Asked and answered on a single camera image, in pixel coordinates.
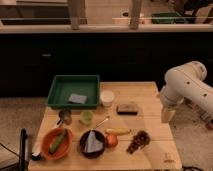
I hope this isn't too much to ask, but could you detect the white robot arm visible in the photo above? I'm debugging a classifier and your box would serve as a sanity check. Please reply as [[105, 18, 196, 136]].
[[159, 61, 213, 123]]

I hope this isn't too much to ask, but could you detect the brown crumb pile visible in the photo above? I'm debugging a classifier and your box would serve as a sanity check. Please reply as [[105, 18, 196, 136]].
[[126, 131, 151, 154]]

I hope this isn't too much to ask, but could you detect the yellow banana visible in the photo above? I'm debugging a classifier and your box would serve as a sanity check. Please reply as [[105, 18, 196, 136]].
[[105, 128, 131, 136]]

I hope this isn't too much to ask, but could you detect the metal spoon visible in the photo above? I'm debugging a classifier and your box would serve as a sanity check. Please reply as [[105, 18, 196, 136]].
[[92, 116, 110, 129]]

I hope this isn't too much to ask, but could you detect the orange fruit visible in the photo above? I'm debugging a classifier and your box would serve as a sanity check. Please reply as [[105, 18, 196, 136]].
[[106, 134, 118, 148]]

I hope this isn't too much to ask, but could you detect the white paper cup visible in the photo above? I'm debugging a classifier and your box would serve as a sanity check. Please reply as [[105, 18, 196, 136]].
[[100, 90, 115, 107]]

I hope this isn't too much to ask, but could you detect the grey folded cloth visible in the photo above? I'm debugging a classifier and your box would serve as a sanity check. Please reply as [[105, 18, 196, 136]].
[[84, 131, 103, 153]]

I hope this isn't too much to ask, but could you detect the dark bowl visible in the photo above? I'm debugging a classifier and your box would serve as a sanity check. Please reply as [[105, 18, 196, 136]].
[[79, 130, 106, 159]]

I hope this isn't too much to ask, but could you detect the grey sponge in tray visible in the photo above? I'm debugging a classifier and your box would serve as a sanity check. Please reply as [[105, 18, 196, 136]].
[[68, 93, 87, 104]]

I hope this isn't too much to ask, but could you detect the green background bin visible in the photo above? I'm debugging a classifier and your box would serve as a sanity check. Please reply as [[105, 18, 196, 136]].
[[151, 12, 188, 24]]

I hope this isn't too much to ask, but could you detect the metal measuring cup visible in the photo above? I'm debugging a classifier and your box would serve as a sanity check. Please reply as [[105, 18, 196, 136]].
[[56, 109, 72, 127]]

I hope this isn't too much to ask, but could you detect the green cucumber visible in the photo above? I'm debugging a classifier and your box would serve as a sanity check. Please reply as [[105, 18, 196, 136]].
[[49, 129, 67, 154]]

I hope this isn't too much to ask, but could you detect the green plastic tray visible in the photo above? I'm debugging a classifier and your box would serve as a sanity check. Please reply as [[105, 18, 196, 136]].
[[47, 75, 100, 109]]

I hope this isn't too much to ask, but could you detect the orange bowl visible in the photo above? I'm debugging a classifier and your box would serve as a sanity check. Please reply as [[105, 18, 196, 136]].
[[41, 128, 72, 160]]

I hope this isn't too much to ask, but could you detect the black pole stand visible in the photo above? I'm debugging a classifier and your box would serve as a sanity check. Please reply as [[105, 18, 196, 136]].
[[19, 129, 27, 171]]

